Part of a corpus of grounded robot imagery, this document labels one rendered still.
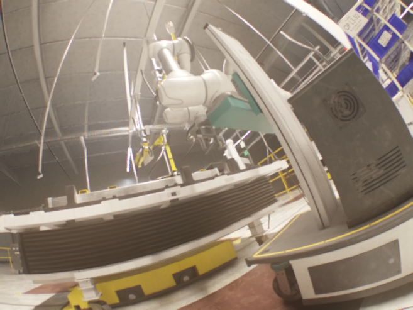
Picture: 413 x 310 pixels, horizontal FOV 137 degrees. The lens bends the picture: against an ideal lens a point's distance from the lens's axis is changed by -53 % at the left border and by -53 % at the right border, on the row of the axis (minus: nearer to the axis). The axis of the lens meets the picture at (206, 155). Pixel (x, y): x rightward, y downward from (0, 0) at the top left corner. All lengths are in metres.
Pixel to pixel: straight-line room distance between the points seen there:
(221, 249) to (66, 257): 1.42
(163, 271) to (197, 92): 1.43
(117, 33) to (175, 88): 9.68
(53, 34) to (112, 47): 3.62
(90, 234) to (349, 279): 1.55
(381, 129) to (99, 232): 1.69
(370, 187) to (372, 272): 0.28
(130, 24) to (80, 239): 9.82
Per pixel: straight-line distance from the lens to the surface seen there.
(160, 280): 1.65
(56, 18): 10.54
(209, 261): 1.77
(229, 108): 0.76
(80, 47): 10.81
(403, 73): 2.09
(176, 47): 1.39
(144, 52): 3.18
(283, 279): 0.86
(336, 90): 0.65
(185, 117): 1.15
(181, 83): 0.83
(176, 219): 1.52
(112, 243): 1.45
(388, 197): 0.66
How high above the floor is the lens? 0.57
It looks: 20 degrees up
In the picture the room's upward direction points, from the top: 21 degrees counter-clockwise
